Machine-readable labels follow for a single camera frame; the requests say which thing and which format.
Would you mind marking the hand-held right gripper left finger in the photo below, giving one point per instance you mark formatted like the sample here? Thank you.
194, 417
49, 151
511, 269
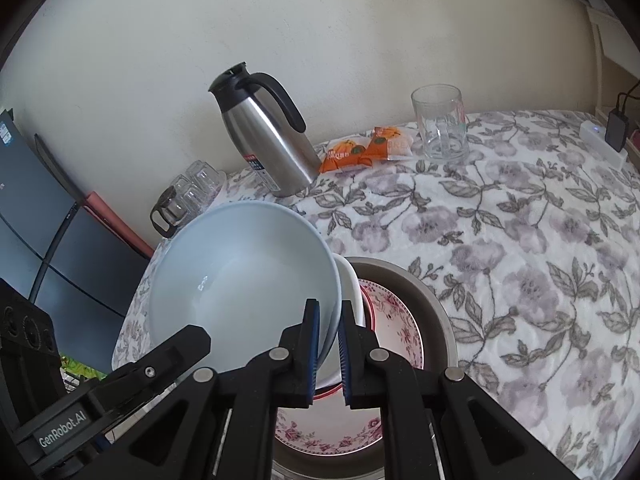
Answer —
312, 340

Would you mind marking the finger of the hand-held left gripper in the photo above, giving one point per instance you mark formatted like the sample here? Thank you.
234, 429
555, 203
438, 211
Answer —
160, 360

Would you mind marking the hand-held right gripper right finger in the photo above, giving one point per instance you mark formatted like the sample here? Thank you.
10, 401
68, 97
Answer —
345, 355

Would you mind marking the strawberry print bowl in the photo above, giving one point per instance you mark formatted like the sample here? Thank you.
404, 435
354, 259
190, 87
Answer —
370, 312

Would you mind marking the pink floral rimmed plate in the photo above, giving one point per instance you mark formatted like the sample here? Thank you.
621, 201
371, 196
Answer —
395, 330

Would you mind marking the small white bowl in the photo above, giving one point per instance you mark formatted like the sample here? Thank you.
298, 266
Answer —
350, 290

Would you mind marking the stainless steel basin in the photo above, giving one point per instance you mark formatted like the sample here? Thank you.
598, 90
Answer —
440, 325

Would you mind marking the large light blue bowl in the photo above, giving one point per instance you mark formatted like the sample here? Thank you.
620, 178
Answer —
240, 270

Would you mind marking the green patterned packet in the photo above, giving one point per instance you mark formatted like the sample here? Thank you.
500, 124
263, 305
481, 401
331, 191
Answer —
82, 369

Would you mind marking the red flat board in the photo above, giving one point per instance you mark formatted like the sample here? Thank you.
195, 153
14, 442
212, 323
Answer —
117, 222

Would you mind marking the dark blue panel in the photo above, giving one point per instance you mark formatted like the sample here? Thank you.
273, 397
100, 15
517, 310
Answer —
30, 200

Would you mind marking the small clear glass cup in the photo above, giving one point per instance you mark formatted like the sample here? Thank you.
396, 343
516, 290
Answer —
207, 177
186, 192

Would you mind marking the grey floral blanket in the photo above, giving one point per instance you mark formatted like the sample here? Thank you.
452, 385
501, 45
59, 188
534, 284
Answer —
525, 260

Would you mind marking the stainless steel thermos jug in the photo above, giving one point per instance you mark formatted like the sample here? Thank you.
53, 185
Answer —
260, 135

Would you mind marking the orange and white snack packet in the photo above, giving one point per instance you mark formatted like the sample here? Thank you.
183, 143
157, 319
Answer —
395, 145

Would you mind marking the clear glass mug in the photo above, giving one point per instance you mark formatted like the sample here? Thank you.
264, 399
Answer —
440, 120

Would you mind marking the white power strip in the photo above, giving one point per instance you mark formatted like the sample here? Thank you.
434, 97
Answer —
592, 132

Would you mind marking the black charger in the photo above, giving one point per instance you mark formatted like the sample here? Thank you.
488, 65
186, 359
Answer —
617, 130

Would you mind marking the white wooden furniture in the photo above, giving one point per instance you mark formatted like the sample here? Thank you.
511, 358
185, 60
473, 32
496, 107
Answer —
607, 50

